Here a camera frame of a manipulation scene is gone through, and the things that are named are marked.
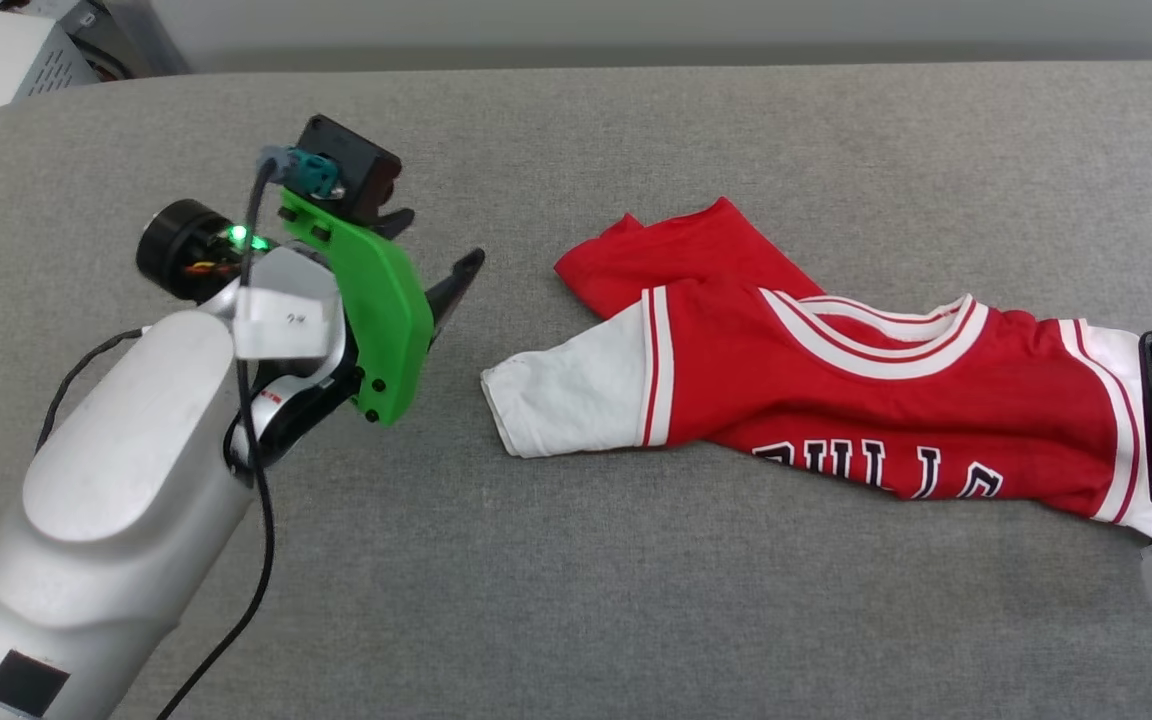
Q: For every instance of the grey fabric sofa cushion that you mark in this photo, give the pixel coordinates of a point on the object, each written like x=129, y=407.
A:
x=536, y=580

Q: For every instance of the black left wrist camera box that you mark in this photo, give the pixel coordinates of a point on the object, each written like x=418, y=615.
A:
x=351, y=165

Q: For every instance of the red white basketball jersey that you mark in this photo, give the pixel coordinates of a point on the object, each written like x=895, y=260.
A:
x=836, y=400

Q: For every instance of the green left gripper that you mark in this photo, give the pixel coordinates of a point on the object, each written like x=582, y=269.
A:
x=386, y=320

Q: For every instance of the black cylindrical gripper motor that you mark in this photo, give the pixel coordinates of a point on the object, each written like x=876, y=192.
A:
x=171, y=245

